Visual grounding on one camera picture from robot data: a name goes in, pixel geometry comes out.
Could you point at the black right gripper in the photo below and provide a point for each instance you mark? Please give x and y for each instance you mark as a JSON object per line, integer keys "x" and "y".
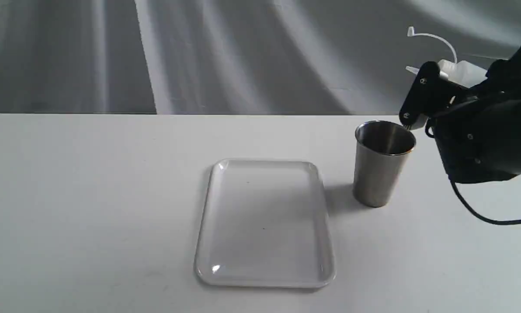
{"x": 479, "y": 136}

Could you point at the translucent squeeze bottle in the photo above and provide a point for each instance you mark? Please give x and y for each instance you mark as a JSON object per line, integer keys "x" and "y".
{"x": 462, "y": 73}

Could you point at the stainless steel cup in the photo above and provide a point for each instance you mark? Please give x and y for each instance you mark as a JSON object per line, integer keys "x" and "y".
{"x": 382, "y": 148}

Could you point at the white plastic tray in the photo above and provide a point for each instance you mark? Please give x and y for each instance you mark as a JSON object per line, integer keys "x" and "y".
{"x": 265, "y": 224}

